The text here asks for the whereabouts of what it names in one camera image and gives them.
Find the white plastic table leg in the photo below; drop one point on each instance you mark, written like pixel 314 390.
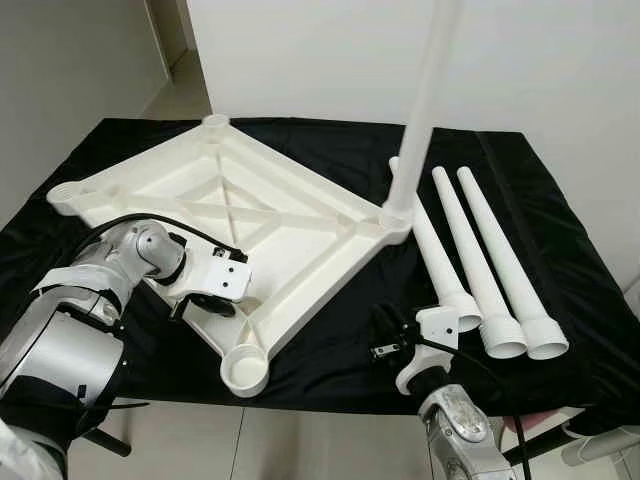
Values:
pixel 425 100
pixel 505 260
pixel 470 260
pixel 438 265

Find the white plastic table top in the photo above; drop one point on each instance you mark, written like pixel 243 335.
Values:
pixel 300 220

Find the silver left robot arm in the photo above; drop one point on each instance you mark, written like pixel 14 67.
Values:
pixel 60 350

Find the red table edge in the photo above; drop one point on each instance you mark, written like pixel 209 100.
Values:
pixel 540 420

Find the black metal table leg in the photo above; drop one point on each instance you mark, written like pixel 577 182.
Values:
pixel 530 455
pixel 105 443

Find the black table cloth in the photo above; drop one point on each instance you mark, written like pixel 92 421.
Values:
pixel 560 200

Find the grey metal tube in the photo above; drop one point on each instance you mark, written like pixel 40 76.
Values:
pixel 605 445

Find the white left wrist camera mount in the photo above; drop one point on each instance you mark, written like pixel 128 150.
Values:
pixel 215 275

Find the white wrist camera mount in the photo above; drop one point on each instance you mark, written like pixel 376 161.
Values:
pixel 435 325
pixel 215 275

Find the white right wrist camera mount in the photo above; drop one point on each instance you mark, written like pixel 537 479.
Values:
pixel 435 325

